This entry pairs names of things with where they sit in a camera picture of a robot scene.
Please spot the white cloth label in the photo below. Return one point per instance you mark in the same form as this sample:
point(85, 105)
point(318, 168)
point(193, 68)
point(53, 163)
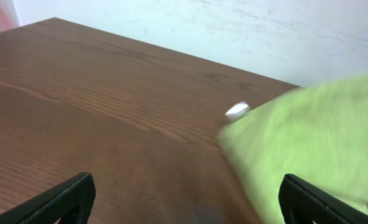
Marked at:
point(237, 111)

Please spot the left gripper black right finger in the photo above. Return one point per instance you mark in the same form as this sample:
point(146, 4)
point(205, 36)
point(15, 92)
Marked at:
point(303, 203)

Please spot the green microfiber cloth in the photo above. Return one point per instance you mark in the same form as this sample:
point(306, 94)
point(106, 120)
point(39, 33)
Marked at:
point(319, 134)

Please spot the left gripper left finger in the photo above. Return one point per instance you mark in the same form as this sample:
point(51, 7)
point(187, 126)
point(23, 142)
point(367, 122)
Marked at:
point(69, 202)

